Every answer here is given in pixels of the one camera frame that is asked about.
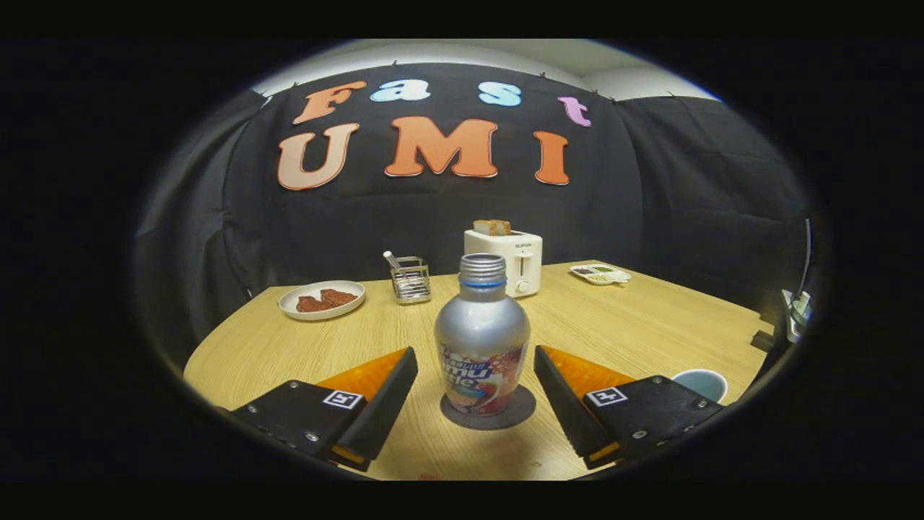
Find white round plate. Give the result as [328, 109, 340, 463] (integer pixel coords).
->
[278, 280, 367, 321]

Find white cup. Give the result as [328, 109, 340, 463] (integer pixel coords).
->
[671, 368, 729, 404]

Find white toaster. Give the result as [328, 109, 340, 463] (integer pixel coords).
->
[463, 229, 544, 298]

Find wooden table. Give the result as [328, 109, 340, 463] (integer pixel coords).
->
[183, 260, 777, 481]

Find dark round coaster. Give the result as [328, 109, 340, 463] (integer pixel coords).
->
[440, 384, 537, 431]

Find silver juice bottle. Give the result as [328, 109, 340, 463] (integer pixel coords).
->
[434, 253, 532, 417]

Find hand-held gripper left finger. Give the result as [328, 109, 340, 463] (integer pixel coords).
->
[230, 346, 419, 472]

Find red meat slices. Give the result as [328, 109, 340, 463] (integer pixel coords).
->
[296, 289, 358, 313]

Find metal wire rack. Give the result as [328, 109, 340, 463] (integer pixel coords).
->
[383, 251, 432, 306]

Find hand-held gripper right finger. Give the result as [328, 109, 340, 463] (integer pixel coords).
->
[533, 344, 725, 470]

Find white divided dish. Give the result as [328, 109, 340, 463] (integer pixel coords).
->
[569, 264, 632, 286]

